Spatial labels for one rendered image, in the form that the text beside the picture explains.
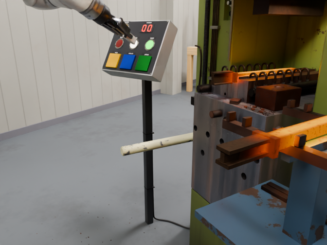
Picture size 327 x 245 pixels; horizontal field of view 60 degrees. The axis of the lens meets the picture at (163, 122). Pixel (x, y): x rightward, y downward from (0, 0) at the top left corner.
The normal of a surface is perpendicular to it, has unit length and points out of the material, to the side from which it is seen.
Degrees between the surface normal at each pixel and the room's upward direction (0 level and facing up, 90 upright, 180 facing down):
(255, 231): 0
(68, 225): 0
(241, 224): 0
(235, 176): 90
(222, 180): 90
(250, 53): 90
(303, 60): 90
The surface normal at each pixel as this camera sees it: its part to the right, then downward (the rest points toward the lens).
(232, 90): -0.88, 0.15
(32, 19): 0.81, 0.18
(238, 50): 0.47, 0.28
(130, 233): 0.00, -0.95
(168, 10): -0.58, 0.25
